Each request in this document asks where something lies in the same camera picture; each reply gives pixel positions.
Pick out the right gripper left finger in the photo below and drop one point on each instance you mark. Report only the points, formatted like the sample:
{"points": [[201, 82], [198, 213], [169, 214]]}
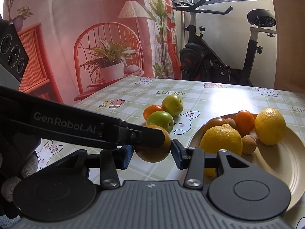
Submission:
{"points": [[108, 162]]}

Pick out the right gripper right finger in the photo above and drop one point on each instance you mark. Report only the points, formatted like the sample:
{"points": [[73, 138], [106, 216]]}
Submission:
{"points": [[194, 160]]}

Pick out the large yellow lemon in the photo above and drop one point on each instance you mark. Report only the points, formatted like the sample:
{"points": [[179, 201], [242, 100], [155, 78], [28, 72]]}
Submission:
{"points": [[221, 137]]}

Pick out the dark orange brownish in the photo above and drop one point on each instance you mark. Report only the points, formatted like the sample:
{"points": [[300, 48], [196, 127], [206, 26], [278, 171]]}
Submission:
{"points": [[154, 155]]}

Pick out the dark orange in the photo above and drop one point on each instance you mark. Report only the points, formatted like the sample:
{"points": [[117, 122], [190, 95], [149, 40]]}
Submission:
{"points": [[218, 121]]}

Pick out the green apple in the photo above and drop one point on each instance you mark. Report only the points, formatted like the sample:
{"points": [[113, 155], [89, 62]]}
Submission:
{"points": [[162, 119]]}

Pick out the bright orange tangerine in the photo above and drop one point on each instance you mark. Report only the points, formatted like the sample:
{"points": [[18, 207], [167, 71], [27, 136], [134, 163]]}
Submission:
{"points": [[244, 121]]}

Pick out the yellow-green apple far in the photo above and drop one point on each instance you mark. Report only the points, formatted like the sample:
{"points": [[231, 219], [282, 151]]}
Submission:
{"points": [[173, 104]]}

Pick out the small orange tangerine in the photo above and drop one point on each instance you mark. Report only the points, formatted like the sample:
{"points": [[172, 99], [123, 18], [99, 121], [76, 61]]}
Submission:
{"points": [[151, 109]]}

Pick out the beige round plate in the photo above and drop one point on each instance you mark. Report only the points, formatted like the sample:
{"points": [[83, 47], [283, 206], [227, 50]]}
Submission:
{"points": [[285, 160]]}

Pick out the red printed backdrop curtain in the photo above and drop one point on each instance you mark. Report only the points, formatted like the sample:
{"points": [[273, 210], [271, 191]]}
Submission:
{"points": [[78, 47]]}

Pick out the black exercise bike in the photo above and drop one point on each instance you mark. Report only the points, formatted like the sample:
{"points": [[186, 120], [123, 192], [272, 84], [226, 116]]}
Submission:
{"points": [[225, 47]]}

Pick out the wooden panel door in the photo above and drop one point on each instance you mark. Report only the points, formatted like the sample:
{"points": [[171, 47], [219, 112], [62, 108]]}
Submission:
{"points": [[289, 73]]}

